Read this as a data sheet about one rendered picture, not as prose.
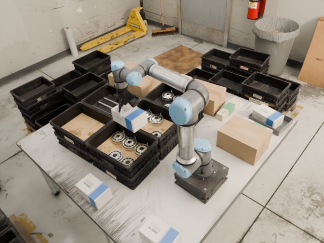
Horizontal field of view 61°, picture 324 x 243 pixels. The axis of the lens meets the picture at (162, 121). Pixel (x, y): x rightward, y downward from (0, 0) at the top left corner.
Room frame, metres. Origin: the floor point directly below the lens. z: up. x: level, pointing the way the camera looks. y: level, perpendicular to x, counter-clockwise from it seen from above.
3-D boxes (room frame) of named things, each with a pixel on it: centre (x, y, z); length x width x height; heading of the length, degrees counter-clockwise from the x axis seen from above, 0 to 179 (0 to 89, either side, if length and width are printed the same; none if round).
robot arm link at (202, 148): (1.12, -0.21, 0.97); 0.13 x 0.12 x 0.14; 134
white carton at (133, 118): (1.36, 0.20, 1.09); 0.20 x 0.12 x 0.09; 45
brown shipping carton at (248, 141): (1.38, -0.57, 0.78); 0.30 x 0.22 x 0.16; 45
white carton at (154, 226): (0.73, 0.06, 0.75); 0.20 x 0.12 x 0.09; 49
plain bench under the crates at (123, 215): (1.62, 0.05, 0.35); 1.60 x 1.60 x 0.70; 44
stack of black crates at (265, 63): (2.89, -1.09, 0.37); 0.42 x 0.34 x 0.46; 44
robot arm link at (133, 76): (1.32, 0.14, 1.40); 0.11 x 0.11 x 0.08; 44
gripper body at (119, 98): (1.38, 0.22, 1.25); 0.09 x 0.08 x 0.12; 45
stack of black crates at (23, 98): (2.63, 1.39, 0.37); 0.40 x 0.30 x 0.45; 135
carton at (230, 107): (1.78, -0.55, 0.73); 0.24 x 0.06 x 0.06; 135
